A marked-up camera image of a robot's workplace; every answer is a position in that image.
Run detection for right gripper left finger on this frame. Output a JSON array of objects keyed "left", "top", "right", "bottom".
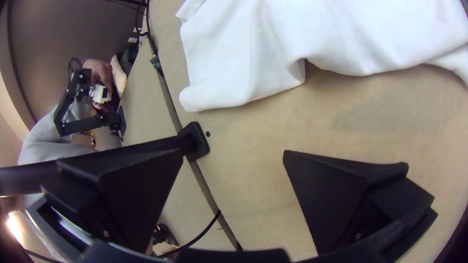
[{"left": 39, "top": 148, "right": 184, "bottom": 253}]

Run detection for white t-shirt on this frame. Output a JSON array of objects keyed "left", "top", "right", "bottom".
[{"left": 175, "top": 0, "right": 468, "bottom": 113}]

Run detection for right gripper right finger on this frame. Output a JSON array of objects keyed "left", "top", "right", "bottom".
[{"left": 282, "top": 150, "right": 436, "bottom": 256}]

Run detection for black leader arm handle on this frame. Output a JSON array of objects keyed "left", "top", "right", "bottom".
[{"left": 53, "top": 67, "right": 127, "bottom": 142}]

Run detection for person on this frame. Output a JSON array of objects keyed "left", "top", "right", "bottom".
[{"left": 17, "top": 58, "right": 129, "bottom": 169}]

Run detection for black cable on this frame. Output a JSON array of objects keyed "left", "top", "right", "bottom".
[
  {"left": 134, "top": 0, "right": 159, "bottom": 56},
  {"left": 157, "top": 209, "right": 223, "bottom": 260}
]

